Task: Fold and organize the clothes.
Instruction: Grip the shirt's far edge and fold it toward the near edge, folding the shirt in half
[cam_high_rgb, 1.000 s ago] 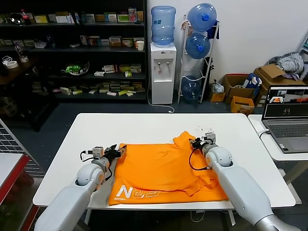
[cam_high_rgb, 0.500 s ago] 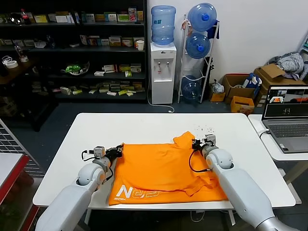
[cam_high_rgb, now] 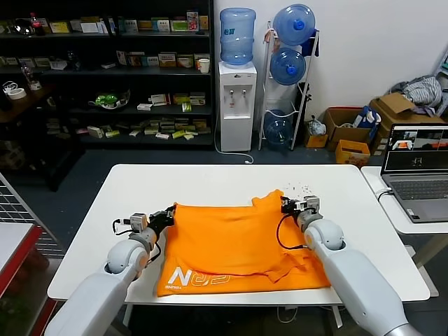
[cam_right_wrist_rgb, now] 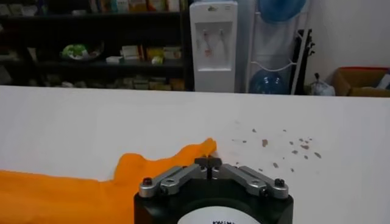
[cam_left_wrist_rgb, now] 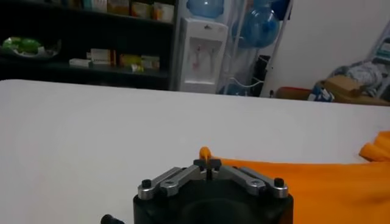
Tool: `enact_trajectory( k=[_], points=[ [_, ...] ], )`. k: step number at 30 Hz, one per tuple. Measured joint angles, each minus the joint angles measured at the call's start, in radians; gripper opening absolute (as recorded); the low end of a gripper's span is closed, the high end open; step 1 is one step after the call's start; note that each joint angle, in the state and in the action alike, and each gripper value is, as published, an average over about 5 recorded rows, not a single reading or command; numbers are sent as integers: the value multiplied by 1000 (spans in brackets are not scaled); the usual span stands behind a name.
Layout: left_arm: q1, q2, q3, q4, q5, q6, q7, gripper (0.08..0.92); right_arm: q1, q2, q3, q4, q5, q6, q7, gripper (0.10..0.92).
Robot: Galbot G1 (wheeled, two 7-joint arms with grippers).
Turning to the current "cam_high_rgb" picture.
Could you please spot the yellow flat box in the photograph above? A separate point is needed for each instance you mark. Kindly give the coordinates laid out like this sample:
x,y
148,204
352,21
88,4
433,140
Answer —
x,y
144,25

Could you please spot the blue water jug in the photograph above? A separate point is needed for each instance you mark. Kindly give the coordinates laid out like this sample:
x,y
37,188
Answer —
x,y
287,67
278,129
237,38
294,25

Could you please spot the pink colourful tall box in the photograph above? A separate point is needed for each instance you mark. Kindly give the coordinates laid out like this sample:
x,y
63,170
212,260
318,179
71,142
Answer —
x,y
192,21

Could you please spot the white flat box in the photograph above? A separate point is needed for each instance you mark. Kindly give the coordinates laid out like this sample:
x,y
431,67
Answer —
x,y
144,107
162,136
95,131

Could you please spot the shiny glass dome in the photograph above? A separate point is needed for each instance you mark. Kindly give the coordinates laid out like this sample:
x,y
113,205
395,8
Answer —
x,y
22,27

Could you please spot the yellow green box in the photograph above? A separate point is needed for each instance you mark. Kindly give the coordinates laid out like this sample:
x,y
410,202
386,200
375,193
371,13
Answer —
x,y
181,99

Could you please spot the blue cloth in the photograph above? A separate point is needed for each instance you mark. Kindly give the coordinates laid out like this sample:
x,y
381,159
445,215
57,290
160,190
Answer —
x,y
309,48

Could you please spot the white card box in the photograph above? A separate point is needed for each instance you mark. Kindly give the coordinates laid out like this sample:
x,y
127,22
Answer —
x,y
89,27

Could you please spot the white plastic bag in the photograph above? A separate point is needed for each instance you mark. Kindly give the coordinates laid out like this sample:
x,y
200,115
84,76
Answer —
x,y
316,128

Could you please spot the blue white bag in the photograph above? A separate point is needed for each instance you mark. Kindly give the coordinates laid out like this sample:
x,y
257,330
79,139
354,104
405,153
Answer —
x,y
367,120

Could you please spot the red white box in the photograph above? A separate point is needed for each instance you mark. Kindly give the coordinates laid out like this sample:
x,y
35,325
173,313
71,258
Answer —
x,y
185,61
159,100

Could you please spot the yellow white box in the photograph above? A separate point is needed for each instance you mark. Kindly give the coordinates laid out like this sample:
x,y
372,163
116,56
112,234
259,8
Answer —
x,y
60,27
167,59

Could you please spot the dark blue bottle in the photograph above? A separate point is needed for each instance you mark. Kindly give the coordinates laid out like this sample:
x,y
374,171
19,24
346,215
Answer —
x,y
72,61

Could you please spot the orange t-shirt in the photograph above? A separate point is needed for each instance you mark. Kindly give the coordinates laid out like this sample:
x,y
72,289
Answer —
x,y
227,245

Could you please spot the cola bottle red cap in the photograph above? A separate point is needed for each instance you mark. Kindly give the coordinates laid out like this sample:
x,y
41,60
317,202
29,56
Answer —
x,y
36,24

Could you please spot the black shelf unit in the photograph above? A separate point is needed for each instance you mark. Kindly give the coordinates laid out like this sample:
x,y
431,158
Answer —
x,y
87,73

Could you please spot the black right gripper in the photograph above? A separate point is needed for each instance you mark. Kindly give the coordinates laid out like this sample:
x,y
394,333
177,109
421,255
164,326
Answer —
x,y
295,206

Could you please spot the small white side table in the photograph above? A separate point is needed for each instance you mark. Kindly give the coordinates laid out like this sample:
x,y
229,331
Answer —
x,y
392,217

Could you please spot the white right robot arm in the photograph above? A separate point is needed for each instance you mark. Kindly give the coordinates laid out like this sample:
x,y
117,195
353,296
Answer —
x,y
357,276

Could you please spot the small orange box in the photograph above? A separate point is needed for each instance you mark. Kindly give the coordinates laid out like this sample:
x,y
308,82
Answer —
x,y
316,141

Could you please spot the grey clothes pile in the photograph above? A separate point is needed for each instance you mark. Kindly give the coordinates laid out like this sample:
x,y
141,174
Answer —
x,y
423,88

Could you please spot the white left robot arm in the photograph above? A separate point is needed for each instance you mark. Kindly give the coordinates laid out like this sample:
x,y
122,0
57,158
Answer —
x,y
98,294

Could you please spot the green white bowl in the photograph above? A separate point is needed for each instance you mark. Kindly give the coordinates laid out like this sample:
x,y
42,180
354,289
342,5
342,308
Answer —
x,y
108,101

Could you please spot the white teal box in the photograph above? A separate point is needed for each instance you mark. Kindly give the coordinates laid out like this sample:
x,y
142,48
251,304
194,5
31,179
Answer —
x,y
131,26

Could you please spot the clear plastic bottle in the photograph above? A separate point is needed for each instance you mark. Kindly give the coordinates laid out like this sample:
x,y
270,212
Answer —
x,y
26,74

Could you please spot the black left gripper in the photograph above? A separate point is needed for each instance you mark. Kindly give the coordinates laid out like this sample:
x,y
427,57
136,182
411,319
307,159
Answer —
x,y
157,221

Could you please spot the pink cloth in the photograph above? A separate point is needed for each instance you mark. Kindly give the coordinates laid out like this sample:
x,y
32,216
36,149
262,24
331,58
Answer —
x,y
269,36

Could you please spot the red edged white table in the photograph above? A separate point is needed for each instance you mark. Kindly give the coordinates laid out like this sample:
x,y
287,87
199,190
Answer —
x,y
14,241

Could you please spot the grey laptop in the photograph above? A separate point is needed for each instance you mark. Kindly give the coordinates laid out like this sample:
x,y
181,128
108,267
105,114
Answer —
x,y
420,194

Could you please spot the white water dispenser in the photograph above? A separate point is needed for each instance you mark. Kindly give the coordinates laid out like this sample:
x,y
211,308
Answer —
x,y
237,122

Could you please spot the white paper cup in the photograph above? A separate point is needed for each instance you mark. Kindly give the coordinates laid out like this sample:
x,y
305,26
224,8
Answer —
x,y
204,66

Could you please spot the open brown cardboard box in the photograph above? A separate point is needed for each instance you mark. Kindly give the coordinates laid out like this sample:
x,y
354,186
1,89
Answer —
x,y
344,134

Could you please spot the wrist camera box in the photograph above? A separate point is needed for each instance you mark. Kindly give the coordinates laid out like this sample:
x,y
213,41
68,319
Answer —
x,y
312,203
138,222

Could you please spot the orange printed carton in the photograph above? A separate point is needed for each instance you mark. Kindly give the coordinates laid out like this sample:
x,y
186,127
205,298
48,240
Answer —
x,y
350,158

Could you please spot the white brown box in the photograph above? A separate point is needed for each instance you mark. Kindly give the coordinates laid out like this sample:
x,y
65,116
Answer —
x,y
135,59

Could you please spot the white metal jug rack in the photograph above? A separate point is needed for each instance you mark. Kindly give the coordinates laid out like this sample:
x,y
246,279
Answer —
x,y
299,115

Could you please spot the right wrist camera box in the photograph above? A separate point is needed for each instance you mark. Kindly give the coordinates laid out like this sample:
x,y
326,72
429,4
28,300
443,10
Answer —
x,y
312,203

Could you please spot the white tape roll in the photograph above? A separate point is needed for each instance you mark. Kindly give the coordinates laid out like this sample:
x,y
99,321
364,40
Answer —
x,y
15,93

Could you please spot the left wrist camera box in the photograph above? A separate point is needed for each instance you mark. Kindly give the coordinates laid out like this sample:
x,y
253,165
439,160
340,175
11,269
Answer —
x,y
138,222

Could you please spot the large white table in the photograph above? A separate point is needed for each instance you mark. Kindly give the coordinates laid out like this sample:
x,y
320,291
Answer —
x,y
140,189

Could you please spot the brown wooden desk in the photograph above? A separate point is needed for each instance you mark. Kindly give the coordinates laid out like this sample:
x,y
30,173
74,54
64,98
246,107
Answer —
x,y
21,108

